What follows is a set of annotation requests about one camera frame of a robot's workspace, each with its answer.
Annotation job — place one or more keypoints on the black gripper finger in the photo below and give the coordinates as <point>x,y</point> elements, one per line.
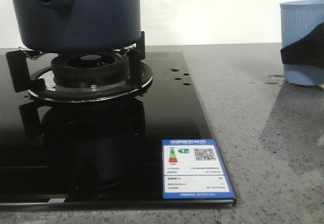
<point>306,51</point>

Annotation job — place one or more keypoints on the black glass gas stove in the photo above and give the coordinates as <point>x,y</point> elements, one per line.
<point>105,155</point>

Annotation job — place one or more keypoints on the light blue ribbed cup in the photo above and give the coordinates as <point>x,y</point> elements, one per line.
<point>298,19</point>

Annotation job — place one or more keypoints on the black gas burner head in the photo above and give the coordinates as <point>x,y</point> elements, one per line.
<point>84,70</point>

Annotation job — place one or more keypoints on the dark blue cooking pot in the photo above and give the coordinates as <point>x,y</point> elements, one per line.
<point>70,26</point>

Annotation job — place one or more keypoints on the blue energy label sticker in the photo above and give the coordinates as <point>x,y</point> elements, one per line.
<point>193,169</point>

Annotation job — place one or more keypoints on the black pot support grate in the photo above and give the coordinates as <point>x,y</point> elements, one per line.
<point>41,85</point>

